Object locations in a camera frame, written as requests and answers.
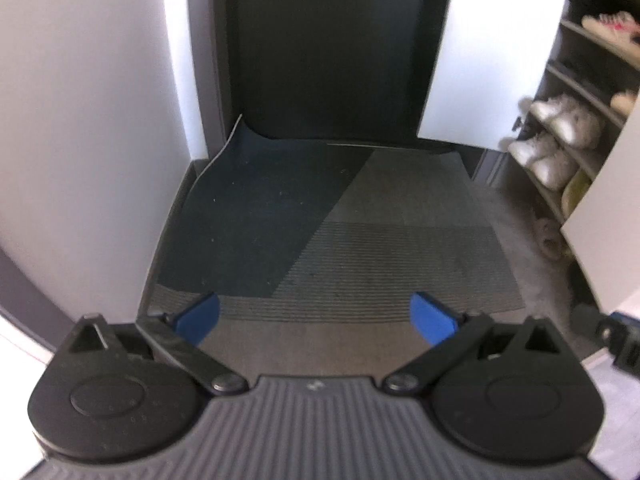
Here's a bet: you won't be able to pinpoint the white chunky sneaker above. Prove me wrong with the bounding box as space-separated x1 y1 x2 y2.
508 132 559 168
530 150 579 192

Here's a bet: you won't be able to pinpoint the cream nike sneaker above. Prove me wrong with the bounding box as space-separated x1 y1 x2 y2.
529 93 580 122
550 107 605 150

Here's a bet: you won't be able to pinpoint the cream clog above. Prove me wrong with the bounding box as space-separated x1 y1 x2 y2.
610 90 638 117

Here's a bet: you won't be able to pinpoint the white cabinet door right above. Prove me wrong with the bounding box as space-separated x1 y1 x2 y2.
562 107 640 318

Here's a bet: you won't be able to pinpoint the white cabinet door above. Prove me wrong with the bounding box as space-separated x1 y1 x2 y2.
562 107 640 318
418 0 565 151

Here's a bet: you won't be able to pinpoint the beige slide sandal under cabinet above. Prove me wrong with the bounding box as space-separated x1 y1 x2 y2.
533 218 565 261

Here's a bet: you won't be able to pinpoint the grey striped door mat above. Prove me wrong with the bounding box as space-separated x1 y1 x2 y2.
144 114 526 376

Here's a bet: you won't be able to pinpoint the yellow-green shoe on shelf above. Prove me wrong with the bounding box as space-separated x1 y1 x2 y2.
561 169 591 219

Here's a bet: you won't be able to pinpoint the metal door hinge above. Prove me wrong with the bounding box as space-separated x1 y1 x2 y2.
511 116 523 132

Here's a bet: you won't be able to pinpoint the shoe cabinet shelves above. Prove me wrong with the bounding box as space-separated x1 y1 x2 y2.
513 0 639 223

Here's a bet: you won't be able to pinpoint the pink white sneaker on shelf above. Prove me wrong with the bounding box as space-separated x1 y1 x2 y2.
582 12 639 56

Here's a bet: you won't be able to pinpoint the white cabinet door left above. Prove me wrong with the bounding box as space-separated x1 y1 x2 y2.
418 0 565 151

